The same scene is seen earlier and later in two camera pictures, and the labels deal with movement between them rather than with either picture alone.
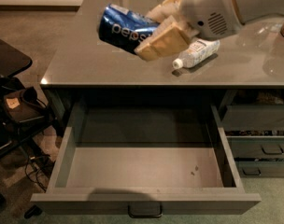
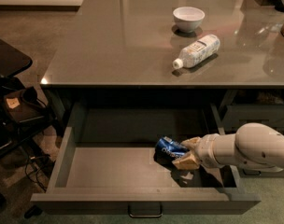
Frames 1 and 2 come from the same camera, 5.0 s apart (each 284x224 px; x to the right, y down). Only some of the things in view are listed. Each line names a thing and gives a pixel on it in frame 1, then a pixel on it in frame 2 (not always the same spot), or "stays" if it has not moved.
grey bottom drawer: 260,169 stays
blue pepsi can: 124,28 → 168,149
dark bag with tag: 23,105 stays
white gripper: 208,8 → 205,150
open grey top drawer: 148,160 stays
